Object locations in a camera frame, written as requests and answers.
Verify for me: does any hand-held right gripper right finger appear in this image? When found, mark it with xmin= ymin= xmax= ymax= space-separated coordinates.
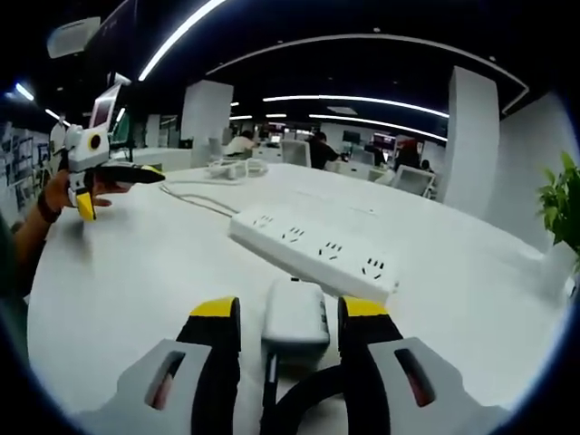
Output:
xmin=337 ymin=295 xmax=511 ymax=435

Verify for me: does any curved white ceiling light strip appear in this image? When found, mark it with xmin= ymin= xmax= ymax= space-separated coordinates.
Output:
xmin=138 ymin=0 xmax=227 ymax=82

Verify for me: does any white desk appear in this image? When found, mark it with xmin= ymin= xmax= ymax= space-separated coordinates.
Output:
xmin=26 ymin=161 xmax=572 ymax=435

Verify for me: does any white desk cable slot cover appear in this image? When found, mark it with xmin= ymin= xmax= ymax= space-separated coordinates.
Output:
xmin=289 ymin=189 xmax=377 ymax=215

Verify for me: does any white plant pot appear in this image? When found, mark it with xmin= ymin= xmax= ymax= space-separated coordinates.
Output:
xmin=543 ymin=242 xmax=580 ymax=300

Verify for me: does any white power strip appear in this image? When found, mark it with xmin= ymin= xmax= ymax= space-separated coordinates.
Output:
xmin=227 ymin=203 xmax=401 ymax=304

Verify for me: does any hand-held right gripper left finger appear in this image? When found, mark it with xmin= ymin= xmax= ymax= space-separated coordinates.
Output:
xmin=79 ymin=296 xmax=242 ymax=435

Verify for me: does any person's green shirt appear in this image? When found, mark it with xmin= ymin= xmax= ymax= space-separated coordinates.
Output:
xmin=0 ymin=212 xmax=33 ymax=363

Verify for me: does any white power strip cable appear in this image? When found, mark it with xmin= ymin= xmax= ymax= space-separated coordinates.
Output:
xmin=158 ymin=156 xmax=271 ymax=218

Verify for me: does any green leafy plant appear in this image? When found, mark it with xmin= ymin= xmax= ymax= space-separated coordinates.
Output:
xmin=537 ymin=151 xmax=580 ymax=259

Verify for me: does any black wristband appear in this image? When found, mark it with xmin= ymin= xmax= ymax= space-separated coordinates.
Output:
xmin=36 ymin=189 xmax=63 ymax=224

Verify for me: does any person's left hand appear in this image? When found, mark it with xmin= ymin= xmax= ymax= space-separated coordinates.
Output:
xmin=44 ymin=170 xmax=131 ymax=212

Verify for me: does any ceiling air conditioner unit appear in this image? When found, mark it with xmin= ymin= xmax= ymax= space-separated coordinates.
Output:
xmin=47 ymin=16 xmax=102 ymax=59

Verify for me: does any white charger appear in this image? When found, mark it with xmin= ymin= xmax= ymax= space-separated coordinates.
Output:
xmin=260 ymin=276 xmax=331 ymax=363

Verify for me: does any monitor with pink screen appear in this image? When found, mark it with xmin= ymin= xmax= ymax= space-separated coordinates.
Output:
xmin=88 ymin=82 xmax=123 ymax=135

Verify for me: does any white low counter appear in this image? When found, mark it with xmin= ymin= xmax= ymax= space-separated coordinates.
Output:
xmin=112 ymin=147 xmax=194 ymax=173

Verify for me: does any wall photo display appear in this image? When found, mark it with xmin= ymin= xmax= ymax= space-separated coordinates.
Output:
xmin=0 ymin=121 xmax=51 ymax=214

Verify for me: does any black charger cable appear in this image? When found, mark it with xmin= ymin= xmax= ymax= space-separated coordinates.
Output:
xmin=257 ymin=351 xmax=363 ymax=435

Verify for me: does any red lit wall screen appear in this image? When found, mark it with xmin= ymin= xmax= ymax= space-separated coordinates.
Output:
xmin=373 ymin=131 xmax=425 ymax=150

